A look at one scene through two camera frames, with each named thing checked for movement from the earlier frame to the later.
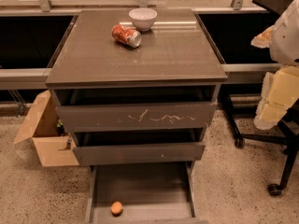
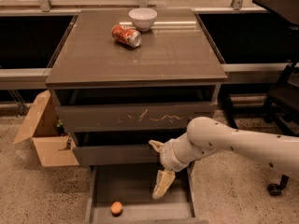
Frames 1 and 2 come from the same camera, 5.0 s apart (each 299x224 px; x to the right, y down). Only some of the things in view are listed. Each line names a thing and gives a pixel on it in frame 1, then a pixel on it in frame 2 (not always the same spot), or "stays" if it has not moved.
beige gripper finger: (278, 92) → (164, 178)
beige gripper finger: (263, 40) → (158, 146)
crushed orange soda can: (126, 35) stays
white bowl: (143, 18) stays
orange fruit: (117, 208) stays
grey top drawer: (124, 108) stays
